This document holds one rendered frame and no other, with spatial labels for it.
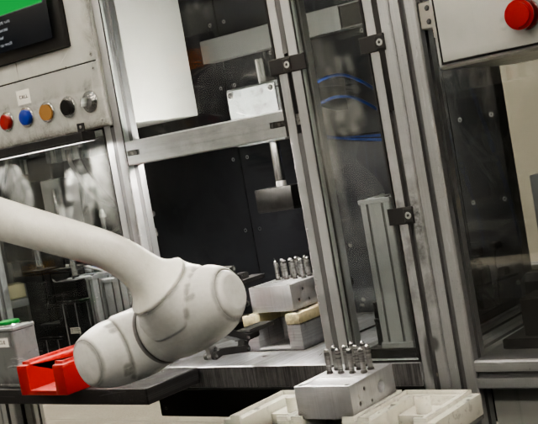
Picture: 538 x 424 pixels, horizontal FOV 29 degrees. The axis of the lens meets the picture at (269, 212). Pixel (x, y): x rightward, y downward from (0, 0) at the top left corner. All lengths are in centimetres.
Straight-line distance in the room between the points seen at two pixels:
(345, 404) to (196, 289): 27
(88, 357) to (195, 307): 20
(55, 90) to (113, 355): 67
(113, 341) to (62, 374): 35
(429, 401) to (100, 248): 51
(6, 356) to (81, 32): 63
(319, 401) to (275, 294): 44
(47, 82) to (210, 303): 76
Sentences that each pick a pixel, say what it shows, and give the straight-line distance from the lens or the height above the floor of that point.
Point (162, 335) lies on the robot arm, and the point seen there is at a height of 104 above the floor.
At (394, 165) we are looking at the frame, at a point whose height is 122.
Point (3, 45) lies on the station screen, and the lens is 214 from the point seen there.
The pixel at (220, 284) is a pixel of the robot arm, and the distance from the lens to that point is 147.
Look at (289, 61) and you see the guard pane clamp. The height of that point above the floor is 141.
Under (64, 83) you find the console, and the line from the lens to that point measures 205.
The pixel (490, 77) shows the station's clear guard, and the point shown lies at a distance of 157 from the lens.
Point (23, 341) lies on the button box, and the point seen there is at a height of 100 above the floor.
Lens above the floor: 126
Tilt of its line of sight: 3 degrees down
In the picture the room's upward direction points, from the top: 10 degrees counter-clockwise
